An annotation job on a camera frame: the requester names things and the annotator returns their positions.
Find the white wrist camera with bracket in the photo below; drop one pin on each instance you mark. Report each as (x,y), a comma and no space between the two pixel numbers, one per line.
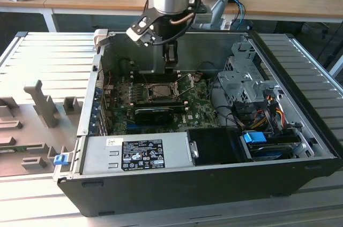
(140,30)

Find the CPU socket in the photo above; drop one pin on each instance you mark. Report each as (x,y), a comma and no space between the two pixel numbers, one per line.
(175,91)

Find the green RAM stick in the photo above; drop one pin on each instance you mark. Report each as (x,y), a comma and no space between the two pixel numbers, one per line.
(13,150)

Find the blue plastic case latch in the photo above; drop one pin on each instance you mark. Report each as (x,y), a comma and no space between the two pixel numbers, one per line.
(60,159)

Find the black graphics card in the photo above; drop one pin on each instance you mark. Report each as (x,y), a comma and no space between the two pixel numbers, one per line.
(152,116)

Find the grey parts rack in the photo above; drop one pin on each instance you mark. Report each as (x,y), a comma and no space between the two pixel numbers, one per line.
(40,130)

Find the green motherboard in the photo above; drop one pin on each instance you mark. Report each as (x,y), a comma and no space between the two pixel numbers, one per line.
(198,109)

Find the hard disk in blue carrier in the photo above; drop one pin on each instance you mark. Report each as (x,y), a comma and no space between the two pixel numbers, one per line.
(253,138)

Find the silver power supply with label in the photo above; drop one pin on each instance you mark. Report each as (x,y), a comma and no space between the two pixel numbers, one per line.
(96,157)

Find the grey metal drive cage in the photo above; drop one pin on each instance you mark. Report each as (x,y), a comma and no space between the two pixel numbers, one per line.
(235,79)

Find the black RAM slot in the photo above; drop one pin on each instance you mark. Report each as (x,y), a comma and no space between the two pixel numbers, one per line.
(160,103)

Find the black PC case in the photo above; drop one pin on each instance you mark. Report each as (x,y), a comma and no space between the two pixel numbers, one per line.
(187,189)

